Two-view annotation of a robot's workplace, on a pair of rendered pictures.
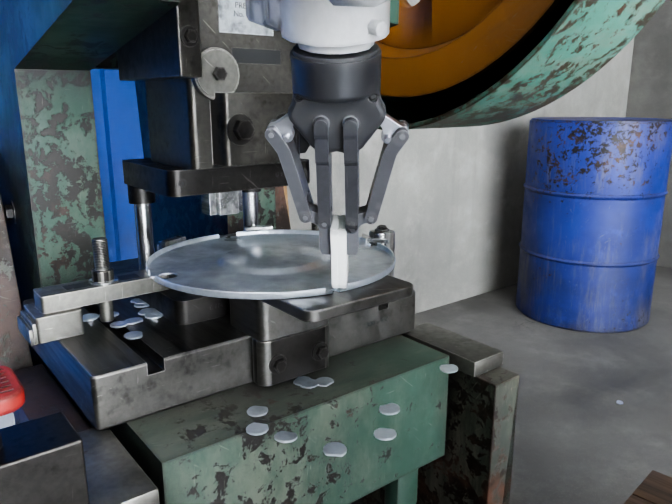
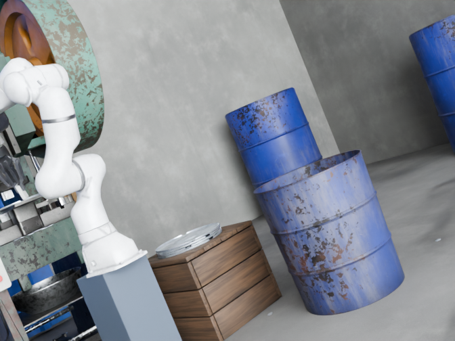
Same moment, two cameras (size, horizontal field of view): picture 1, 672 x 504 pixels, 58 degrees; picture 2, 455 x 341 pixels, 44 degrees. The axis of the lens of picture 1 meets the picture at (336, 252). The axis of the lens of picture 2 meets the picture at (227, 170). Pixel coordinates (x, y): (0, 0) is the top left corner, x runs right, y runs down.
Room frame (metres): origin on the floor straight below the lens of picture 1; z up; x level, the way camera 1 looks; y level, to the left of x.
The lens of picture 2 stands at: (-1.66, -0.93, 0.69)
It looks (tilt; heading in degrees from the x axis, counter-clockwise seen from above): 3 degrees down; 3
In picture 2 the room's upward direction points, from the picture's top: 22 degrees counter-clockwise
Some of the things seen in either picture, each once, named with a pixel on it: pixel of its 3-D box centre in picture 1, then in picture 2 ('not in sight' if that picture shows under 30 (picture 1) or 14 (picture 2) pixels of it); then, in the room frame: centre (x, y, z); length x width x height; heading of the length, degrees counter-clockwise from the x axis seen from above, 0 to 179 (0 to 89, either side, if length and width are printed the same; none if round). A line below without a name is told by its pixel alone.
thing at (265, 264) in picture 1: (273, 258); (19, 203); (0.71, 0.07, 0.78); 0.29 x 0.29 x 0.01
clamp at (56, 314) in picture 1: (95, 281); not in sight; (0.70, 0.29, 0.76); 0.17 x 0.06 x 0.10; 128
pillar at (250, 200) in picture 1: (250, 210); not in sight; (0.91, 0.13, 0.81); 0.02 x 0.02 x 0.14
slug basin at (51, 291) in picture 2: not in sight; (49, 293); (0.81, 0.15, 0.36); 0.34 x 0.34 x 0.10
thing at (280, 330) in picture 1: (296, 321); (28, 216); (0.67, 0.05, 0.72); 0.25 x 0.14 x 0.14; 38
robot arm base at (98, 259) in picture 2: not in sight; (108, 245); (0.17, -0.37, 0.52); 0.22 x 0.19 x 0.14; 48
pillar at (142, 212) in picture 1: (143, 224); not in sight; (0.80, 0.26, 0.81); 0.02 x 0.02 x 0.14
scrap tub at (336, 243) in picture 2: not in sight; (330, 231); (0.39, -1.09, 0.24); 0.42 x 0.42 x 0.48
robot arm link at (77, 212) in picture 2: not in sight; (88, 190); (0.23, -0.37, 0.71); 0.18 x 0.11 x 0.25; 139
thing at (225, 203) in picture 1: (223, 198); (7, 195); (0.80, 0.15, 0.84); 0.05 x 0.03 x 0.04; 128
